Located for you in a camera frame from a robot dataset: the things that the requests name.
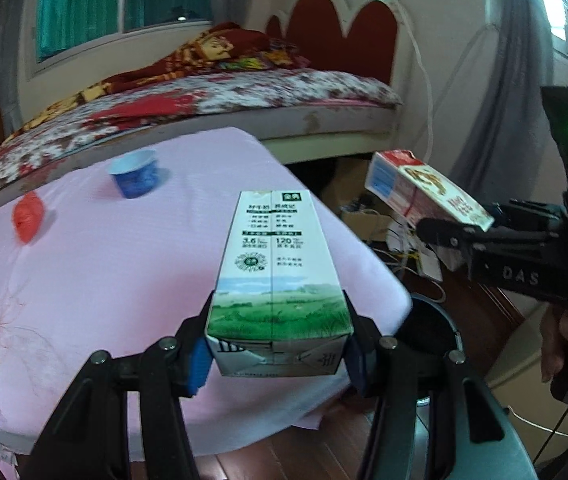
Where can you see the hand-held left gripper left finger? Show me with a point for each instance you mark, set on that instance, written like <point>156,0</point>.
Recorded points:
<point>196,365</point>

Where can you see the red yellow printed blanket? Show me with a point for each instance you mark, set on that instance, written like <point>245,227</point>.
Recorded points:
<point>183,57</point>

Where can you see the red plastic bag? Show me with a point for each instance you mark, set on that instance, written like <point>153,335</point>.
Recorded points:
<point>27,215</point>

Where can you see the grey curtain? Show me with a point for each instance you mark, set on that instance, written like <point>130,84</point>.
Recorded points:
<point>509,85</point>
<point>11,60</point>

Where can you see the green white milk carton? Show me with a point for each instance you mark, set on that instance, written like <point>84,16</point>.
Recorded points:
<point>274,280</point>

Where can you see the pink floral tablecloth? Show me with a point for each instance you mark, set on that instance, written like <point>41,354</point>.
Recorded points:
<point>88,280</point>

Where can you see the white framed window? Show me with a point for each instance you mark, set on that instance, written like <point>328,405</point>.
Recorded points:
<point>123,0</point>

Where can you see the dark grey trash bin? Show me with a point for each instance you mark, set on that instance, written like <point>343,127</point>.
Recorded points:
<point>429,325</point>

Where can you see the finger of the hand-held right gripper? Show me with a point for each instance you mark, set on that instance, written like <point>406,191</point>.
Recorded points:
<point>451,235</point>
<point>524,210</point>

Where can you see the blue paper cup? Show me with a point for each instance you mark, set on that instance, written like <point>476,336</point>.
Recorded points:
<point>136,175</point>

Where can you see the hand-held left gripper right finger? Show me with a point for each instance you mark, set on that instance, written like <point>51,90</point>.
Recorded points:
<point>359,365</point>

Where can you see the colourful pillow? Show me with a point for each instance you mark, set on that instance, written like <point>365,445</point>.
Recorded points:
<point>264,57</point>

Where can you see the red floral bedsheet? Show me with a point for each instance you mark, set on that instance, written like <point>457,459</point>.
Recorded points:
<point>244,92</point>

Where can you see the red heart-shaped headboard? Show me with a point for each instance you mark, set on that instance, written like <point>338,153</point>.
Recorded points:
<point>344,30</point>

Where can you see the bed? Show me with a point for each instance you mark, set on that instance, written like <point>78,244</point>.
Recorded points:
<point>334,125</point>

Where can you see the red white cardboard box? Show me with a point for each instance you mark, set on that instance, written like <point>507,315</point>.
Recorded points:
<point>429,185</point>

